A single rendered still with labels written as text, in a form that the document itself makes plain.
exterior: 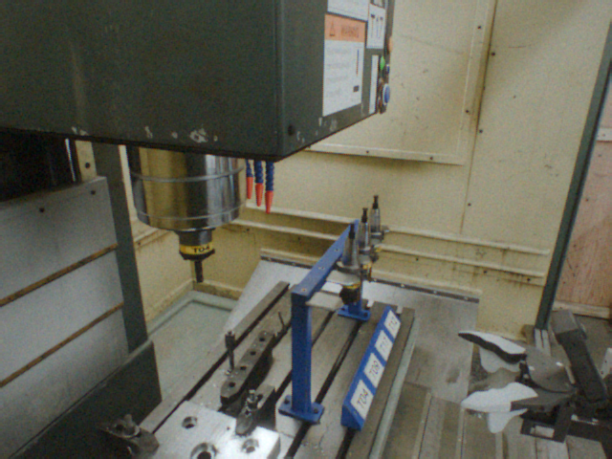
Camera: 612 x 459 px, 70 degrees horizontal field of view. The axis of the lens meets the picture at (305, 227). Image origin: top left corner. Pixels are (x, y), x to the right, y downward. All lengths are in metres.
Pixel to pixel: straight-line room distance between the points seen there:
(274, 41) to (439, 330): 1.35
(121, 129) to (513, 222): 1.31
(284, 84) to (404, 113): 1.13
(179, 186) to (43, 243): 0.52
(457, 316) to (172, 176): 1.29
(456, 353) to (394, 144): 0.73
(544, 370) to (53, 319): 0.94
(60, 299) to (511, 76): 1.35
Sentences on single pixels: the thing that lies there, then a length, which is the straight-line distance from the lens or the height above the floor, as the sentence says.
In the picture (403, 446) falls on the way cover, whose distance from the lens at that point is 1.27.
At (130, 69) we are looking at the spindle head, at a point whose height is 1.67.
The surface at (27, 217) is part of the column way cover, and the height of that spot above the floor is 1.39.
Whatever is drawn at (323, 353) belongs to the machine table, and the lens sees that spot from 1.28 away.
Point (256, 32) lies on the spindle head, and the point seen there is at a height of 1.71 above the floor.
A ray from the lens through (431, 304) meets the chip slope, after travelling 1.69.
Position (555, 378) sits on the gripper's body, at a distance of 0.67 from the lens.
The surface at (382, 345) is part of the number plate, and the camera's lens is 1.26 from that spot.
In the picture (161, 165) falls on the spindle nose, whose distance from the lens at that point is 0.57.
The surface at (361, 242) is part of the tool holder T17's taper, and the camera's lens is 1.11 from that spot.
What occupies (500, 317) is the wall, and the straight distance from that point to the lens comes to 1.75.
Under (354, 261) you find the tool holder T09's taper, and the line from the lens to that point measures 1.02.
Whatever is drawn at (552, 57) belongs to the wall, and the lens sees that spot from 1.50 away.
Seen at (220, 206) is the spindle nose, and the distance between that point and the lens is 0.59.
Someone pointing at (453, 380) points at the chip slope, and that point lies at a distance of 1.55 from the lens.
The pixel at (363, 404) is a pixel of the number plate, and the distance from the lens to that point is 1.10.
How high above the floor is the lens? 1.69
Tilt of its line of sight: 22 degrees down
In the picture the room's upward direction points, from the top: 1 degrees clockwise
